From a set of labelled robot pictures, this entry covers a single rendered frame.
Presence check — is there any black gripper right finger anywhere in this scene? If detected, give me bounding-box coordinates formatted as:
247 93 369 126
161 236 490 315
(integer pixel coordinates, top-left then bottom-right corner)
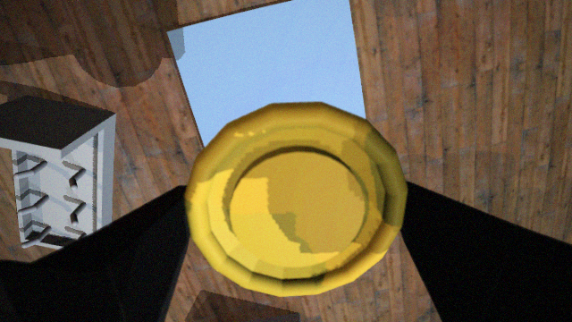
400 182 572 322

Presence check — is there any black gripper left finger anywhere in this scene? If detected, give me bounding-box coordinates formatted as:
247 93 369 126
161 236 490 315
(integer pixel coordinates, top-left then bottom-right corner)
0 185 190 322

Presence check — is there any yellow plate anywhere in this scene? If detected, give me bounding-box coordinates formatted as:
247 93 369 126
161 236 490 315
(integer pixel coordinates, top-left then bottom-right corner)
183 101 408 297

